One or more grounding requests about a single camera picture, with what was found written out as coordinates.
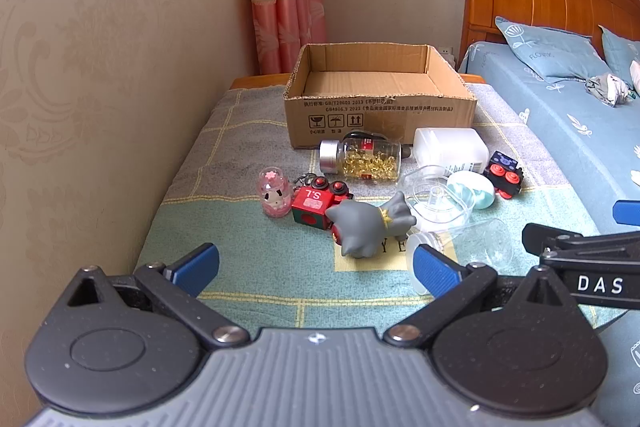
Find light blue patterned cloth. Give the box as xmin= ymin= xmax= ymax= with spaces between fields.
xmin=597 ymin=311 xmax=640 ymax=427

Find small blue floral pillow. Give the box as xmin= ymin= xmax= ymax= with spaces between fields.
xmin=599 ymin=26 xmax=640 ymax=100

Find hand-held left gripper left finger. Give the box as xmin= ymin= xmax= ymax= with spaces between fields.
xmin=65 ymin=243 xmax=251 ymax=350

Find beige patterned upright panel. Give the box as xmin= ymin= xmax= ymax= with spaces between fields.
xmin=0 ymin=0 xmax=261 ymax=408

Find clear square plastic container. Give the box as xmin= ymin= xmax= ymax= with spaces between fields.
xmin=400 ymin=164 xmax=476 ymax=234

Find grey green checked towel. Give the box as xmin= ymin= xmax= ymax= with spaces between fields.
xmin=132 ymin=84 xmax=631 ymax=348

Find grey cat figurine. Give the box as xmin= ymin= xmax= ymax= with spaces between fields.
xmin=325 ymin=191 xmax=417 ymax=259

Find blue floral bed sheet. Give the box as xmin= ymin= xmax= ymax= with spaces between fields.
xmin=457 ymin=39 xmax=640 ymax=248

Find red toy train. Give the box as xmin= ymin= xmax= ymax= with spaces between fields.
xmin=291 ymin=177 xmax=355 ymax=243

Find pink dome keychain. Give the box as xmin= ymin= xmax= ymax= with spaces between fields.
xmin=258 ymin=167 xmax=321 ymax=219

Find crumpled grey cloth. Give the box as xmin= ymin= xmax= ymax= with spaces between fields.
xmin=585 ymin=74 xmax=633 ymax=108

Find large blue floral pillow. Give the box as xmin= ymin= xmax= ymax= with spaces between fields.
xmin=495 ymin=16 xmax=611 ymax=84

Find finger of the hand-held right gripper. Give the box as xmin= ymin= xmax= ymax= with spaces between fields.
xmin=612 ymin=199 xmax=640 ymax=225
xmin=522 ymin=223 xmax=640 ymax=254

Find clear plastic cup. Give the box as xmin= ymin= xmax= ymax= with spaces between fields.
xmin=406 ymin=217 xmax=514 ymax=295

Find mint green round case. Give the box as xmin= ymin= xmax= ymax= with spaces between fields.
xmin=446 ymin=170 xmax=496 ymax=211

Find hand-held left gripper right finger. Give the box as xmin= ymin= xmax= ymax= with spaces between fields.
xmin=382 ymin=243 xmax=573 ymax=350

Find black toy cube red wheels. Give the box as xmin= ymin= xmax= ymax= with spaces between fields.
xmin=482 ymin=150 xmax=526 ymax=198

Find clear capsule bottle silver cap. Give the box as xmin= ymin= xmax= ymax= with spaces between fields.
xmin=319 ymin=132 xmax=413 ymax=180

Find cardboard box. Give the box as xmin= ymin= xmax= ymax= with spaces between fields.
xmin=283 ymin=43 xmax=477 ymax=150

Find white translucent plastic bottle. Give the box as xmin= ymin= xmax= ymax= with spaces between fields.
xmin=412 ymin=127 xmax=490 ymax=175

